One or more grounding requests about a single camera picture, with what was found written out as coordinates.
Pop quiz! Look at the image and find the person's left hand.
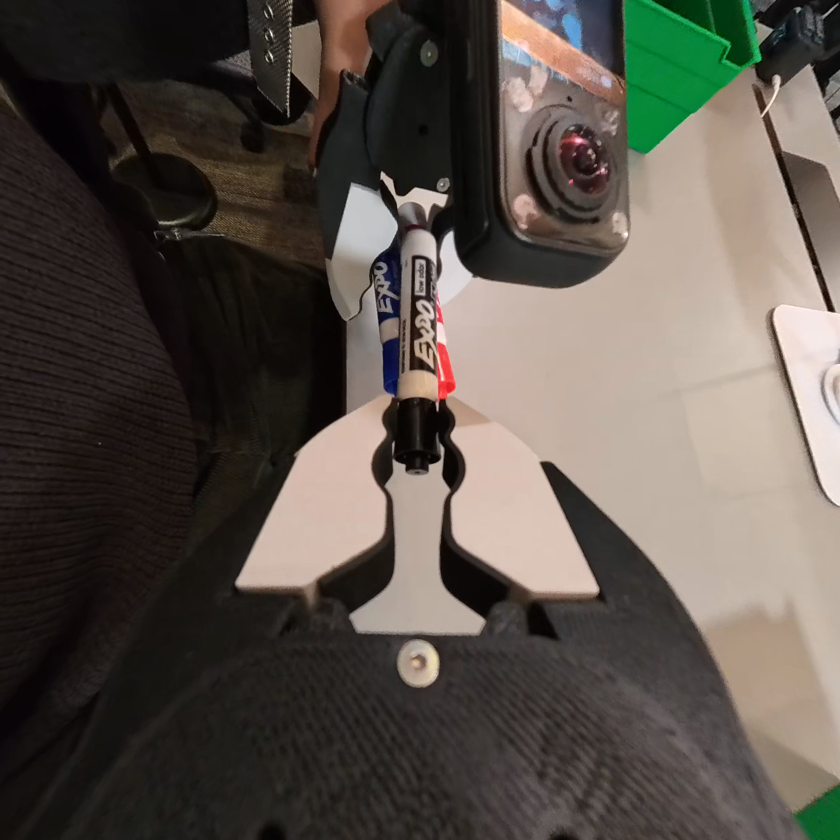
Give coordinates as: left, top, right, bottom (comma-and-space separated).
308, 0, 395, 173

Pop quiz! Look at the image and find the green plastic bin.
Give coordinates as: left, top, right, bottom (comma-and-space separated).
622, 0, 762, 156

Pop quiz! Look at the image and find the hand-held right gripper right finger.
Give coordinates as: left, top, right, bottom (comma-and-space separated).
438, 400, 601, 603

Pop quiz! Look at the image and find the red dry erase marker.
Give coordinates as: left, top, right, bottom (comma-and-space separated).
433, 303, 457, 400

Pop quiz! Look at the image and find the grey studded strap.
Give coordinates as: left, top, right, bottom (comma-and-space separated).
246, 0, 294, 118

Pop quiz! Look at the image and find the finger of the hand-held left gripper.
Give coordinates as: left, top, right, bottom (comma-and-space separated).
433, 252, 476, 308
326, 172, 403, 324

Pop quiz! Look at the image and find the blue dry erase marker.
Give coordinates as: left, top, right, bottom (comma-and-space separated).
373, 248, 403, 399

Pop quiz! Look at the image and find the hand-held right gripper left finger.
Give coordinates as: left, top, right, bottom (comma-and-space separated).
234, 400, 399, 603

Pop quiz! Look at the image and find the black power adapter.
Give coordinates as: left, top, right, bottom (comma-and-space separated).
755, 0, 840, 119

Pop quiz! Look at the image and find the white flat pad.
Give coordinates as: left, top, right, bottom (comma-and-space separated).
771, 304, 840, 508

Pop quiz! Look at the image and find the person's left forearm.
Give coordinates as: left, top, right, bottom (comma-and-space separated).
0, 0, 319, 86

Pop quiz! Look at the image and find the black dry erase marker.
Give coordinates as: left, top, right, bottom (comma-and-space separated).
394, 202, 442, 475

